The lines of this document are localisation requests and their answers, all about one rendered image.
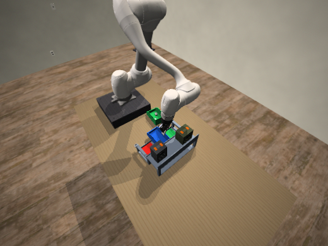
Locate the blue bin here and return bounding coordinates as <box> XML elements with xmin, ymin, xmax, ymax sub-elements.
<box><xmin>147</xmin><ymin>126</ymin><xmax>170</xmax><ymax>144</ymax></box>

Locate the green bin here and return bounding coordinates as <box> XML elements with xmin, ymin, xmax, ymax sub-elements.
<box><xmin>146</xmin><ymin>108</ymin><xmax>161</xmax><ymax>126</ymax></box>

